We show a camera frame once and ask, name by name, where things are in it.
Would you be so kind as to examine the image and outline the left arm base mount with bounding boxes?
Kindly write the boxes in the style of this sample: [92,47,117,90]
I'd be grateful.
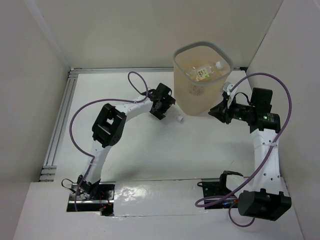
[61,178,115,217]

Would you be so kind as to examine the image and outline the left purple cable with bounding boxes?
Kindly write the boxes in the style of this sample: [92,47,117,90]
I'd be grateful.
[68,71,151,213]

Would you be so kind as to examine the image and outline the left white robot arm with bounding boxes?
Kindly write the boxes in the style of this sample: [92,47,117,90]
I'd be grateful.
[77,83,176,200]

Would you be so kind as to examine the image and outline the square bottle orange label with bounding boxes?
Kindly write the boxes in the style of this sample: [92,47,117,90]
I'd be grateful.
[195,61,224,82]

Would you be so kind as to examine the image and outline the clear bottle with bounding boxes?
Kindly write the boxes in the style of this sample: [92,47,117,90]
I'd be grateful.
[173,107,184,123]
[186,66,198,79]

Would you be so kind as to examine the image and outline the beige plastic waste bin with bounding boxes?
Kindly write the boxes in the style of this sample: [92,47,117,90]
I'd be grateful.
[173,41,234,116]

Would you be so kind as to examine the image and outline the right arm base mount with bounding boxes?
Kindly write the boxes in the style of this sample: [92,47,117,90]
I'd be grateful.
[196,181,236,210]

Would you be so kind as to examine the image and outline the purple cable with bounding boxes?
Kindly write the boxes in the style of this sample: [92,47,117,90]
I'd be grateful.
[68,71,151,213]
[194,72,293,228]

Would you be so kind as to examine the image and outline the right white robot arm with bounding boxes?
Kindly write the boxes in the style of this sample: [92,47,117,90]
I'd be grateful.
[209,88,292,221]

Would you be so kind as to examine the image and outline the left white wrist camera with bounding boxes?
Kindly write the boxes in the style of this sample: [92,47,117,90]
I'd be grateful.
[148,88,156,98]

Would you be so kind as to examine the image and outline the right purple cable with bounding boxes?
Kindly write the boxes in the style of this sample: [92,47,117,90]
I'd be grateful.
[194,72,293,228]

